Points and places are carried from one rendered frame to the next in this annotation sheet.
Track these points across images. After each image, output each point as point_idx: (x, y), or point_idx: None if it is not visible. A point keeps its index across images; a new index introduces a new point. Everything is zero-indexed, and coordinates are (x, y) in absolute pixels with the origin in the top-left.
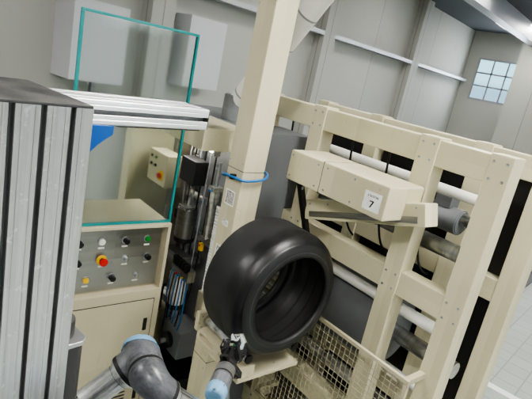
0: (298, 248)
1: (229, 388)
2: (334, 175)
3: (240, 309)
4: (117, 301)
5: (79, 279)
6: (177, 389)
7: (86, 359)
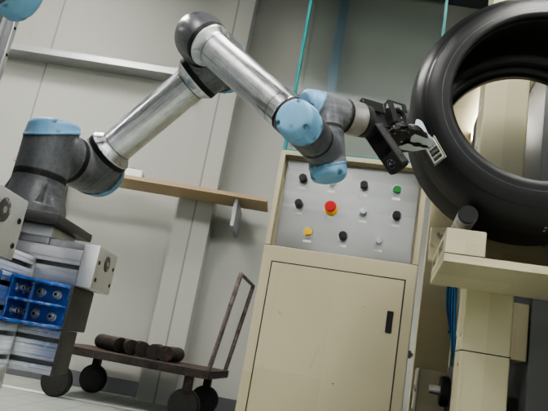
0: (536, 0)
1: (336, 106)
2: None
3: (424, 91)
4: (346, 267)
5: (301, 229)
6: (215, 22)
7: (296, 350)
